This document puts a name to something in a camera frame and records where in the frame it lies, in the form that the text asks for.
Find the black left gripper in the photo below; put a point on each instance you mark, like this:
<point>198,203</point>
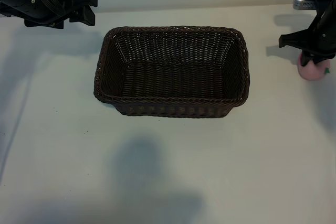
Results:
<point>23,3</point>

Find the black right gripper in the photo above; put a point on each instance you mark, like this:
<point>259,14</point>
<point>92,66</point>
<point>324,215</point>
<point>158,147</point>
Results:
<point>323,37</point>

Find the pink peach with green leaf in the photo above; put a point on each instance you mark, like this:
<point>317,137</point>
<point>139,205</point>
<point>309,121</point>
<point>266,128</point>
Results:
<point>312,73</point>

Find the dark brown wicker basket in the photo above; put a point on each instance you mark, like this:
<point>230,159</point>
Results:
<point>170,77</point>

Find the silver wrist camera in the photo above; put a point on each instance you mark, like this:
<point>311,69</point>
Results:
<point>302,4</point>

